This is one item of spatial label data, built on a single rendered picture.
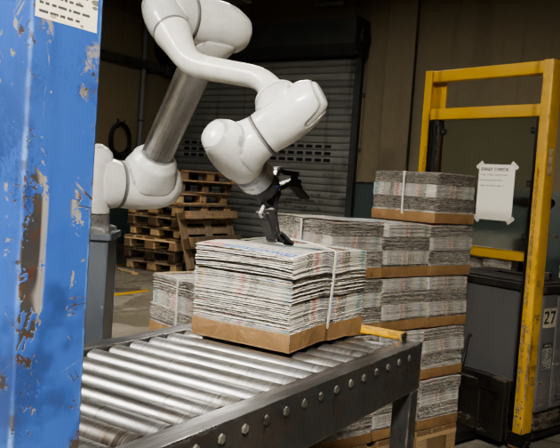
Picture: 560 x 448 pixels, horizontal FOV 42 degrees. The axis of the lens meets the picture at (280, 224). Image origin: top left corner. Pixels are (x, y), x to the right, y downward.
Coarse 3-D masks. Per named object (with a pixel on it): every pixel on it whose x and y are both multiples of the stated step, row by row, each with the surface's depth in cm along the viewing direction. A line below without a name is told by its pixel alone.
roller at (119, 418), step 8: (88, 400) 122; (88, 408) 119; (96, 408) 119; (104, 408) 118; (112, 408) 118; (88, 416) 118; (96, 416) 117; (104, 416) 117; (112, 416) 116; (120, 416) 116; (128, 416) 115; (136, 416) 115; (144, 416) 116; (112, 424) 115; (120, 424) 115; (128, 424) 114; (136, 424) 113; (144, 424) 113; (152, 424) 112; (160, 424) 112; (168, 424) 112; (136, 432) 112; (144, 432) 112; (152, 432) 111
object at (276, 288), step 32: (224, 256) 172; (256, 256) 167; (288, 256) 163; (320, 256) 171; (224, 288) 173; (256, 288) 168; (288, 288) 163; (320, 288) 174; (224, 320) 173; (256, 320) 169; (288, 320) 164; (320, 320) 175
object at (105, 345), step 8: (168, 328) 184; (176, 328) 185; (184, 328) 186; (128, 336) 172; (136, 336) 173; (144, 336) 173; (152, 336) 174; (160, 336) 176; (88, 344) 161; (96, 344) 162; (104, 344) 162; (112, 344) 163; (120, 344) 165; (128, 344) 167
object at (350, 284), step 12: (252, 240) 196; (264, 240) 197; (348, 252) 184; (360, 252) 190; (348, 264) 185; (360, 264) 191; (348, 276) 185; (360, 276) 191; (348, 288) 186; (360, 288) 192; (336, 300) 182; (348, 300) 187; (360, 300) 193; (336, 312) 183; (348, 312) 188; (360, 312) 194
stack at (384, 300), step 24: (168, 288) 261; (192, 288) 249; (384, 288) 298; (408, 288) 308; (168, 312) 260; (192, 312) 250; (384, 312) 299; (408, 312) 309; (360, 336) 291; (408, 336) 310; (384, 408) 304; (336, 432) 287; (360, 432) 296
